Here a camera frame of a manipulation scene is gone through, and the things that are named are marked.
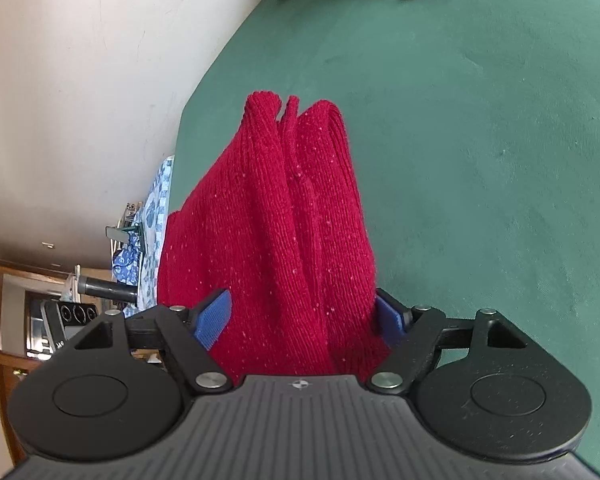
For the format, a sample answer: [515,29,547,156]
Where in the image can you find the blue patterned cloth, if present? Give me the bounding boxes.
[112,155,175,311]

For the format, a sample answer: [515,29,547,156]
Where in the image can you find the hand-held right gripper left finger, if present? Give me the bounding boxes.
[74,290,233,393]

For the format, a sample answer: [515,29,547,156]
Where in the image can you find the dark appliance with dials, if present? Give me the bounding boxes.
[24,290,100,361]

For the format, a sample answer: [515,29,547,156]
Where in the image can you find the dark grey post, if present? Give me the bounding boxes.
[77,275,138,303]

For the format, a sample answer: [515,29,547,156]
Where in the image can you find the wooden cabinet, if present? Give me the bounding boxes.
[0,255,110,466]

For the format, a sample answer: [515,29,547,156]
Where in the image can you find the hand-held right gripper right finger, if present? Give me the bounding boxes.
[370,287,528,393]

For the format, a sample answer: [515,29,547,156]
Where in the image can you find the green table cover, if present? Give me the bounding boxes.
[172,0,600,476]

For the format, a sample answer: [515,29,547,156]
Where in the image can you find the red knitted sweater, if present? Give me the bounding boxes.
[157,90,395,386]

